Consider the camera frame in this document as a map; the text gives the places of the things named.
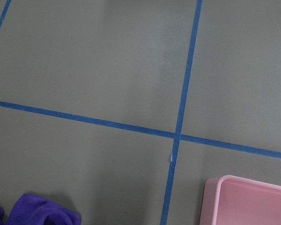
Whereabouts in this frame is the purple microfiber cloth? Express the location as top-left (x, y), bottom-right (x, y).
top-left (0, 194), bottom-right (81, 225)

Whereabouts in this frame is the pink plastic bin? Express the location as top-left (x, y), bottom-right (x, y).
top-left (199, 175), bottom-right (281, 225)

